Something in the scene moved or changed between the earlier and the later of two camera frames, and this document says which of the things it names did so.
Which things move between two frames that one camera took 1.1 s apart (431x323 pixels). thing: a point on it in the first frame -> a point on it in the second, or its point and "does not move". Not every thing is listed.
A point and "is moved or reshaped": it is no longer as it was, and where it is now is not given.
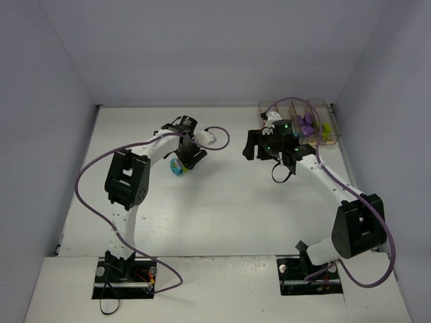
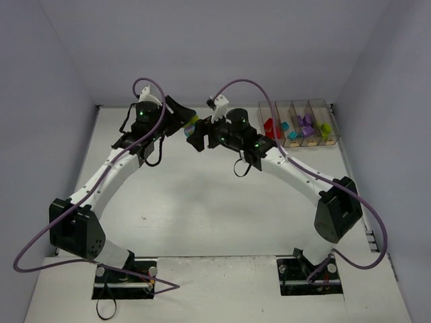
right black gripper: (259, 147) -> (205, 133)
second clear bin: (287, 110) does not move
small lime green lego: (326, 129) does not move
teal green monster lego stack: (177, 167) is moved or reshaped
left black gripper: (190, 157) -> (176, 112)
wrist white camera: (271, 117) -> (221, 110)
